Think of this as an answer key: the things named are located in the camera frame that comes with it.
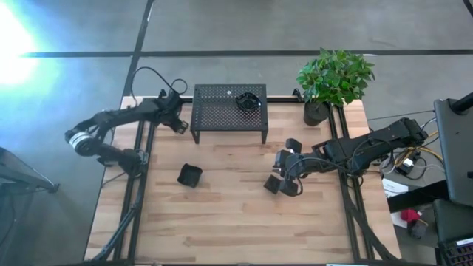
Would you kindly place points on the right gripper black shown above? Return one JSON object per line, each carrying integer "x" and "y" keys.
{"x": 293, "y": 162}

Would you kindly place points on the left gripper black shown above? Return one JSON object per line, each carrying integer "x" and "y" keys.
{"x": 169, "y": 110}

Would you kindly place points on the small black square plate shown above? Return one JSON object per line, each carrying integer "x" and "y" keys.
{"x": 272, "y": 184}

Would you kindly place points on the black wavy square plate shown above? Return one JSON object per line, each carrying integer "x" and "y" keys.
{"x": 189, "y": 175}

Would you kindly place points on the black leaf-shaped plate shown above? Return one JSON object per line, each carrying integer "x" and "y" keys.
{"x": 248, "y": 101}

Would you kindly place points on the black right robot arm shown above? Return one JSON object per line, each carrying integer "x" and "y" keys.
{"x": 369, "y": 147}

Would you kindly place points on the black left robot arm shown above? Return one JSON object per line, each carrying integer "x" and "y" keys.
{"x": 111, "y": 118}

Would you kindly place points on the black perforated metal stand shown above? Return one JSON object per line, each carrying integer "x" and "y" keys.
{"x": 229, "y": 111}

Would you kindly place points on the green plant in black pot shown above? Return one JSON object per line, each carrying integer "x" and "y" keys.
{"x": 334, "y": 77}

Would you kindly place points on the white paper box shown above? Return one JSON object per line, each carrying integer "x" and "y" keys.
{"x": 393, "y": 186}

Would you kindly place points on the black white power adapter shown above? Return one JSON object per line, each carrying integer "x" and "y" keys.
{"x": 406, "y": 165}

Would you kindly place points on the red object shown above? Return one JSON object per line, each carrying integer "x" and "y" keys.
{"x": 410, "y": 215}

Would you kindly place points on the black desk edge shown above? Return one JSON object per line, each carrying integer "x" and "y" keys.
{"x": 417, "y": 196}

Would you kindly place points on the grey side table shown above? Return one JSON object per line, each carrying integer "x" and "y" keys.
{"x": 15, "y": 173}

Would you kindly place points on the grey monitor back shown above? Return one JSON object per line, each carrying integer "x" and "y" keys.
{"x": 456, "y": 155}

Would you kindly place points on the black chair seat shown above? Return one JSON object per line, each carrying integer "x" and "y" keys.
{"x": 452, "y": 219}

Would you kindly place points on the black keyboard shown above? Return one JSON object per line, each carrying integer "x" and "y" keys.
{"x": 458, "y": 253}

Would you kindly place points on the black pole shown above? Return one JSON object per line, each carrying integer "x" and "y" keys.
{"x": 463, "y": 103}

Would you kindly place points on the black metal rig frame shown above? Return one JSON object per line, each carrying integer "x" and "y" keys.
{"x": 173, "y": 99}

